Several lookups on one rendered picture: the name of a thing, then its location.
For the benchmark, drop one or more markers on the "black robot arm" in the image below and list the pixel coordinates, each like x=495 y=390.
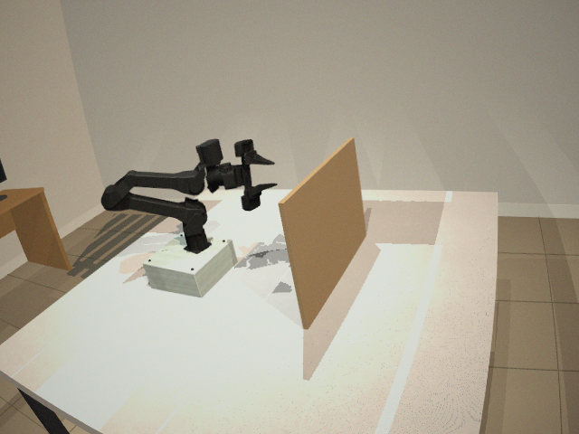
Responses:
x=191 y=213

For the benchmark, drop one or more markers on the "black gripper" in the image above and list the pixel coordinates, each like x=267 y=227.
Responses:
x=251 y=194

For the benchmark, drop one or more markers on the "tan cardboard panel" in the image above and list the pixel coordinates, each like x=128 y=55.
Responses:
x=323 y=221

